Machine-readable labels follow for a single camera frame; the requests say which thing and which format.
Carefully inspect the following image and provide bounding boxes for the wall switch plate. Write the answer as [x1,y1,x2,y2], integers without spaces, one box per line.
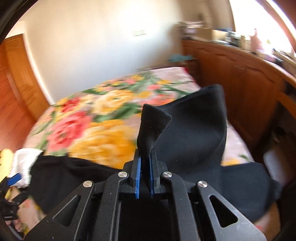
[134,30,147,37]

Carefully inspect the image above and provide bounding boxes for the wooden cabinet row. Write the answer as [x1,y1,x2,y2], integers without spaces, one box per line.
[181,40,295,150]

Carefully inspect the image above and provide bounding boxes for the yellow plush pillow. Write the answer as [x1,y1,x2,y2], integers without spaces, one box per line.
[0,149,14,182]

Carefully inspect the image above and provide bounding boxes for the floral bed blanket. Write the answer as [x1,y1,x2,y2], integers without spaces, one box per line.
[19,67,280,240]

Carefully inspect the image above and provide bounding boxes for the stack of papers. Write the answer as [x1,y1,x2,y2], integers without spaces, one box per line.
[177,21,204,39]

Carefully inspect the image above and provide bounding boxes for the white patterned folded garment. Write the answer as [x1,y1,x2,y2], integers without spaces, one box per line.
[9,148,43,189]

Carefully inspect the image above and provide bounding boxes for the wooden door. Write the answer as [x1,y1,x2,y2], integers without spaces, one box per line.
[4,34,50,121]

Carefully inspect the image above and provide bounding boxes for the pink bottle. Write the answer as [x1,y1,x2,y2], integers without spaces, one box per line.
[250,29,263,54]

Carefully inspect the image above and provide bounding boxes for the black pants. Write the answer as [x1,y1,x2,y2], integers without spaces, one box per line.
[29,85,281,222]

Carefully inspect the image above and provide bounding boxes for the cardboard box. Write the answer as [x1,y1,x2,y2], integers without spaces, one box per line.
[195,28,228,41]

